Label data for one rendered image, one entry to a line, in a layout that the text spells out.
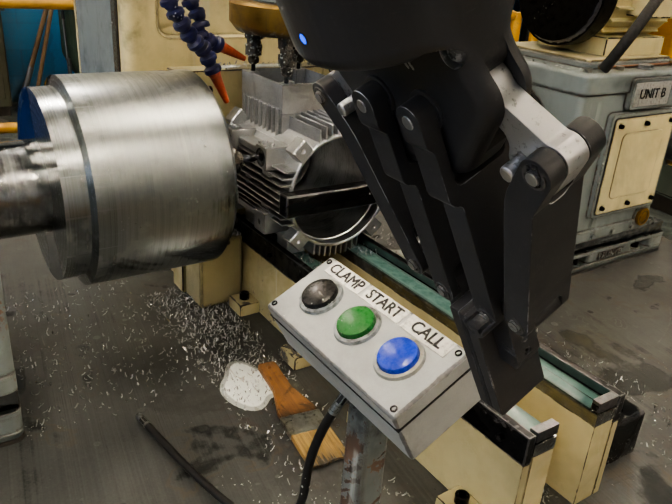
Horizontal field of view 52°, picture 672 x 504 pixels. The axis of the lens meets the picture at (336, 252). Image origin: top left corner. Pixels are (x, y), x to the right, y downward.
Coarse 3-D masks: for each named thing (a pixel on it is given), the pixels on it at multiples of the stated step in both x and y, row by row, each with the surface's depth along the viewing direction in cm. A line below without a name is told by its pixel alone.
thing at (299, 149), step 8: (232, 112) 101; (240, 112) 100; (232, 120) 100; (240, 120) 101; (296, 144) 87; (304, 144) 87; (288, 152) 88; (296, 152) 87; (304, 152) 88; (296, 160) 88; (304, 160) 88; (376, 224) 99; (288, 232) 93; (296, 232) 92; (368, 232) 99; (288, 240) 92; (296, 240) 92; (304, 240) 93; (296, 248) 93
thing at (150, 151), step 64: (64, 128) 73; (128, 128) 75; (192, 128) 78; (0, 192) 74; (64, 192) 72; (128, 192) 74; (192, 192) 78; (64, 256) 76; (128, 256) 78; (192, 256) 85
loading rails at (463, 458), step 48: (288, 288) 96; (384, 288) 94; (432, 288) 90; (576, 384) 72; (480, 432) 67; (528, 432) 63; (576, 432) 70; (480, 480) 69; (528, 480) 65; (576, 480) 72
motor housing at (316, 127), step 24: (312, 120) 91; (288, 144) 92; (312, 144) 89; (336, 144) 104; (288, 168) 89; (312, 168) 111; (336, 168) 106; (240, 192) 98; (264, 192) 93; (312, 216) 104; (336, 216) 102; (360, 216) 100; (312, 240) 94; (336, 240) 97
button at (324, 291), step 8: (320, 280) 55; (328, 280) 55; (312, 288) 55; (320, 288) 54; (328, 288) 54; (336, 288) 54; (304, 296) 54; (312, 296) 54; (320, 296) 54; (328, 296) 54; (336, 296) 54; (304, 304) 54; (312, 304) 54; (320, 304) 53
